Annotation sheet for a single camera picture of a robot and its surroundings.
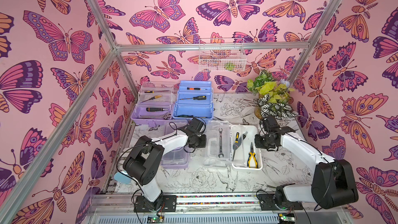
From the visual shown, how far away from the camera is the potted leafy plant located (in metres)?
0.85

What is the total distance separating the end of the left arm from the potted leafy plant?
0.35 metres

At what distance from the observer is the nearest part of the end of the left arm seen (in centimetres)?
70
